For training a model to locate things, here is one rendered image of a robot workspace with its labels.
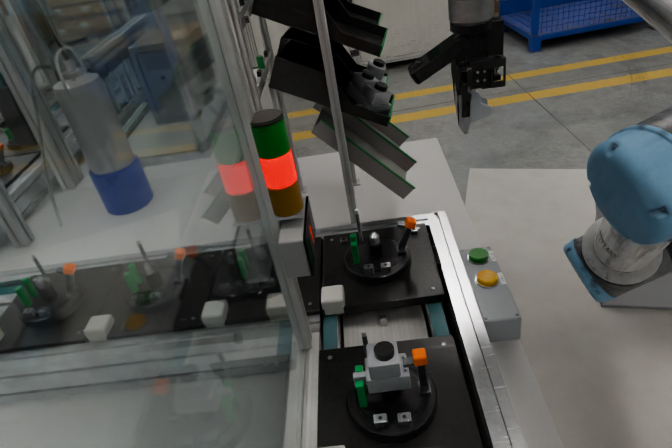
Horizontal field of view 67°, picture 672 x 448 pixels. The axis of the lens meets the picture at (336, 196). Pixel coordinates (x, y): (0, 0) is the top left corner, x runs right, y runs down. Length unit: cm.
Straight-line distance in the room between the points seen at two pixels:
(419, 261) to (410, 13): 406
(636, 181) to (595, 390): 57
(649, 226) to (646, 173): 5
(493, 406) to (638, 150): 48
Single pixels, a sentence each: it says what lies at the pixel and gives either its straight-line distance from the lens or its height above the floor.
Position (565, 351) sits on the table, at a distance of 109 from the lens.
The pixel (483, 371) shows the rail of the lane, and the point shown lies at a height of 95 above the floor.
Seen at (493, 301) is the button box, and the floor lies 96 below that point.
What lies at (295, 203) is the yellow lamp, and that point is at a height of 128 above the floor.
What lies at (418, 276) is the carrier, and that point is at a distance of 106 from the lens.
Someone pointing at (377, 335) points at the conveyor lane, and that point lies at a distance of 103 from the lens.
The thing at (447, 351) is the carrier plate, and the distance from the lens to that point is 93.
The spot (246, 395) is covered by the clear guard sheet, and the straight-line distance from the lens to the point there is 59.
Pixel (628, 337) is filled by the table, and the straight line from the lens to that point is 114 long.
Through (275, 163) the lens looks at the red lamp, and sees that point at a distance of 72.
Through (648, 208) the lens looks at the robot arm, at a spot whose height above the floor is 137.
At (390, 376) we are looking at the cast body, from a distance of 79.
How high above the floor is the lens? 168
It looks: 32 degrees down
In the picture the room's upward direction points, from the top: 11 degrees counter-clockwise
